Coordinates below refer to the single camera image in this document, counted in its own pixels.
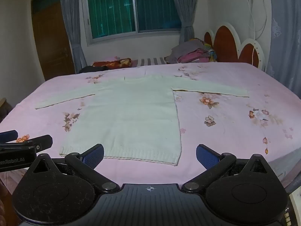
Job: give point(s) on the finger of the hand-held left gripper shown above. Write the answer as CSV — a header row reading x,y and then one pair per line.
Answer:
x,y
43,142
8,135

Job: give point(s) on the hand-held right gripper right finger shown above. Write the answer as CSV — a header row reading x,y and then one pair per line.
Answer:
x,y
207,157

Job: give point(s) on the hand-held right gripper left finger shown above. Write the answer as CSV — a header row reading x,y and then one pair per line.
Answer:
x,y
94,157

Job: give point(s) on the white knit sweater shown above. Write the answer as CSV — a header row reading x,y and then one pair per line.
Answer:
x,y
136,113

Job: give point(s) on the pile of folded clothes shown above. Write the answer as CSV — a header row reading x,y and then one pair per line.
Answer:
x,y
190,51

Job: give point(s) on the bed with pink floral sheet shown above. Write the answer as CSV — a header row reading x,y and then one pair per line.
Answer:
x,y
216,127

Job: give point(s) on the black cloth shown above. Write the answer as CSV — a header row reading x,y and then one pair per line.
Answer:
x,y
93,69

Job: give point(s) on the red patterned blanket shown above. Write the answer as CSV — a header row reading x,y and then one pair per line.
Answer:
x,y
110,63

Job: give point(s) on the brown wooden door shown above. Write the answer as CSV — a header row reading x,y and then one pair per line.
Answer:
x,y
50,42

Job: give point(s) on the grey striped sheet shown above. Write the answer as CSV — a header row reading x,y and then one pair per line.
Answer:
x,y
150,61

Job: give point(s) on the red and white headboard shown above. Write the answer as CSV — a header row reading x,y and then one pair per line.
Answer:
x,y
223,44

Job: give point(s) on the grey curtain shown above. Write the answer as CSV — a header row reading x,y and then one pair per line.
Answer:
x,y
184,11
71,28

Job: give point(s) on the pale lace curtain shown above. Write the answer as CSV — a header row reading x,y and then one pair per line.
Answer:
x,y
285,35

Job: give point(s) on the sliding glass window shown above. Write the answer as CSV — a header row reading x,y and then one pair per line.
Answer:
x,y
131,9

